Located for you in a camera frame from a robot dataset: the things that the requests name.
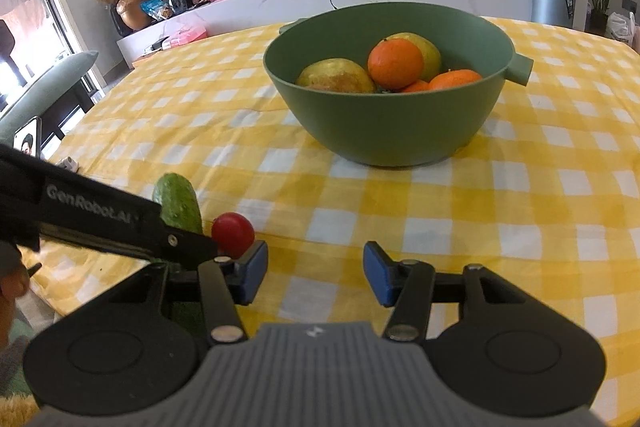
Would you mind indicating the red cherry tomato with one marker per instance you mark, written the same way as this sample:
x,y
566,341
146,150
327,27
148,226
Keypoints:
x,y
232,232

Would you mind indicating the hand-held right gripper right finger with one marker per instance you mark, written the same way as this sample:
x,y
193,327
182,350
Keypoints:
x,y
375,272

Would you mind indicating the person's left hand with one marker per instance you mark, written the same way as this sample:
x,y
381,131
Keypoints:
x,y
12,287

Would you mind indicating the white plastic bag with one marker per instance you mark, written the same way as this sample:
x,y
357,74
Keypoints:
x,y
620,27

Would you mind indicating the yellow checked tablecloth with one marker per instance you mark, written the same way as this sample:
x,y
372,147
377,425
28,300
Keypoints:
x,y
450,232

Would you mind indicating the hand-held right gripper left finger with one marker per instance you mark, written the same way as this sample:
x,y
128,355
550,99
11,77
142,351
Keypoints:
x,y
255,269

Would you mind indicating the pink plastic case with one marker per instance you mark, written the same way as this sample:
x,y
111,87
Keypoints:
x,y
187,34

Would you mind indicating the grey-green sofa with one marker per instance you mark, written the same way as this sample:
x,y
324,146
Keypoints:
x,y
45,87

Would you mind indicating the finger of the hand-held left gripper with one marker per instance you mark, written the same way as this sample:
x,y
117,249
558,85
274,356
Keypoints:
x,y
192,252

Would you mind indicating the orange tangerine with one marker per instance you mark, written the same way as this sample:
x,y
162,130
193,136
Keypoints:
x,y
455,80
415,87
395,63

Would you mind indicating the copper vase with dried flowers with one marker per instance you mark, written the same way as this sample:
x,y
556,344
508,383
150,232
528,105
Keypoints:
x,y
132,12

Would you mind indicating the green shirt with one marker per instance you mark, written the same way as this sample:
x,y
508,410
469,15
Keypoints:
x,y
12,357

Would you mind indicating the blue snack bag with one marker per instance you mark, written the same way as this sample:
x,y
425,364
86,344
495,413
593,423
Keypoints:
x,y
156,9

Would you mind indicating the green cucumber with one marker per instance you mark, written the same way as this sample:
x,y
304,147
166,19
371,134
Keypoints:
x,y
175,197

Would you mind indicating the smartphone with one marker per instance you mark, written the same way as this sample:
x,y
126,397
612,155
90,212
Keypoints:
x,y
27,139

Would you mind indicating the small white cube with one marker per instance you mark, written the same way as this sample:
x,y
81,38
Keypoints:
x,y
67,165

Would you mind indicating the green colander bowl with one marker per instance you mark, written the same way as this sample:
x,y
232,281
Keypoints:
x,y
390,132

